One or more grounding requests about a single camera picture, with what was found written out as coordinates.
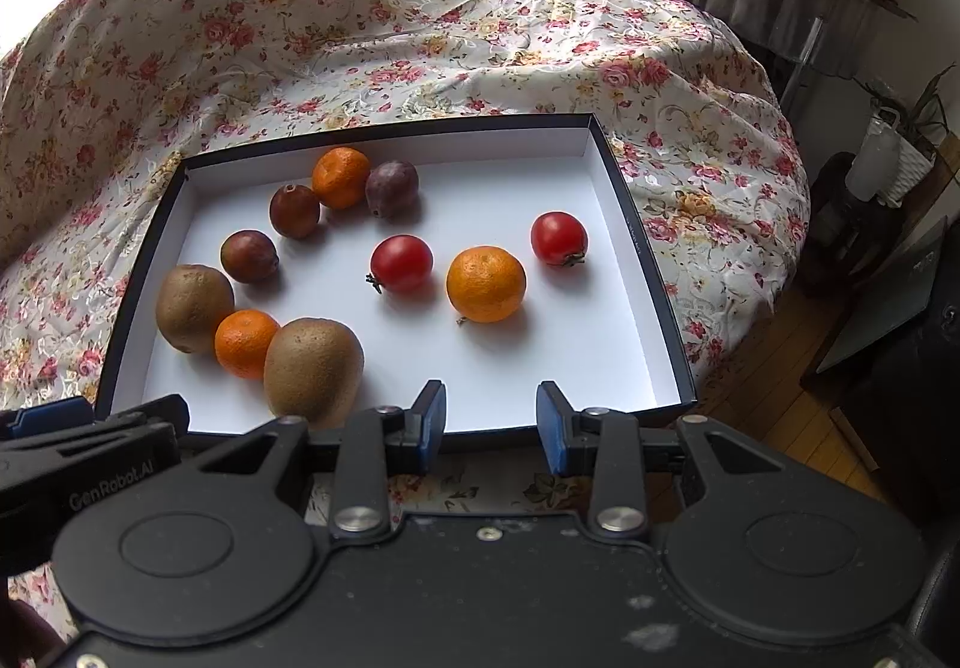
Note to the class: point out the brown kiwi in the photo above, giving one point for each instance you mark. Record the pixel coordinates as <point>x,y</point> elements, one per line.
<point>193,308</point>
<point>311,372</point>

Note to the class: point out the black box white inside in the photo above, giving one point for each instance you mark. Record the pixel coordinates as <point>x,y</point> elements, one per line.
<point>450,368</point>

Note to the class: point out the orange mandarin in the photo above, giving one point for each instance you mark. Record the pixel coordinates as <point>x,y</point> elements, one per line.
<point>341,178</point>
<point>246,343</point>
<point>486,284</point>

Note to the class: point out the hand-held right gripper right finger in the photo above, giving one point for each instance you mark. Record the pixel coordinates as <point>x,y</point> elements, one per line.
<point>549,428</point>

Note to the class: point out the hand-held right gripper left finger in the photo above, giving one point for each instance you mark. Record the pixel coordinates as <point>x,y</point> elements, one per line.
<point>427,424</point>

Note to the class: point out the floral blanket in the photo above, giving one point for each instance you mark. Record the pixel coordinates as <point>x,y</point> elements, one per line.
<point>300,38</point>

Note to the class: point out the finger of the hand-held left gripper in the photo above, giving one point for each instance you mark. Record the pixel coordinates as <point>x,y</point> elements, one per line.
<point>142,409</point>
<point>52,417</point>

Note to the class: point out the green houseplant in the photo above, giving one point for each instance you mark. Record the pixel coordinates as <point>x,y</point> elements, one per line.
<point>919,106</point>

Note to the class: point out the dark purple plum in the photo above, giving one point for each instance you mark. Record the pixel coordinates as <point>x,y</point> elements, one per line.
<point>391,188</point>
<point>249,256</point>
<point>295,211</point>

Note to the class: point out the white woven planter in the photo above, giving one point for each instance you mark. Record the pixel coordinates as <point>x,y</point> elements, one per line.
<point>889,162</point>

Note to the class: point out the grey laptop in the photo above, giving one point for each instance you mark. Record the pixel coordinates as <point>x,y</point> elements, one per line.
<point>885,308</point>

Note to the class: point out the red tomato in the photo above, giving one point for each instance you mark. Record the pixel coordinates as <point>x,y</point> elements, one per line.
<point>559,238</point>
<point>401,263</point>

